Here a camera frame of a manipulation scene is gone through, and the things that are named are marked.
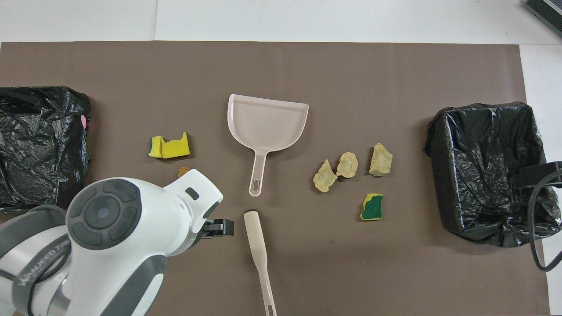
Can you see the beige hand brush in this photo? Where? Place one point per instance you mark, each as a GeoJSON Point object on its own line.
{"type": "Point", "coordinates": [254, 237]}

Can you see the brown oval sponge piece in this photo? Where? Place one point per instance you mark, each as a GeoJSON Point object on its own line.
{"type": "Point", "coordinates": [183, 171]}

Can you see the yellow notched sponge piece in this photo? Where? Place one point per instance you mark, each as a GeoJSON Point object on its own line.
{"type": "Point", "coordinates": [175, 150]}

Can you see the small yellow green sponge piece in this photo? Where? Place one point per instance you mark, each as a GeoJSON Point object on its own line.
{"type": "Point", "coordinates": [154, 149]}

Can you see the beige plastic dustpan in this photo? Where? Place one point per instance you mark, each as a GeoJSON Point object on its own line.
{"type": "Point", "coordinates": [268, 127]}

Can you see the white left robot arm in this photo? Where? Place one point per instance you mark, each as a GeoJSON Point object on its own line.
{"type": "Point", "coordinates": [105, 210]}

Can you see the black bag lined bin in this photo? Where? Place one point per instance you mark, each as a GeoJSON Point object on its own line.
{"type": "Point", "coordinates": [478, 175]}

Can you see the black lined bin pink spot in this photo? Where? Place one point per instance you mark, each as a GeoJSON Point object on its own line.
{"type": "Point", "coordinates": [39, 114]}

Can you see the beige foam chunk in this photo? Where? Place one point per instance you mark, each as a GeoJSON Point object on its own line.
{"type": "Point", "coordinates": [325, 177]}
{"type": "Point", "coordinates": [347, 165]}
{"type": "Point", "coordinates": [380, 160]}

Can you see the green topped yellow sponge piece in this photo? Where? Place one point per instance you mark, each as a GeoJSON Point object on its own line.
{"type": "Point", "coordinates": [372, 210]}

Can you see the dark grey ribbed device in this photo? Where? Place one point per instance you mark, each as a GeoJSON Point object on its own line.
{"type": "Point", "coordinates": [549, 11]}

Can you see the brown table mat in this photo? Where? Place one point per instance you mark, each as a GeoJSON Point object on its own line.
{"type": "Point", "coordinates": [281, 66]}

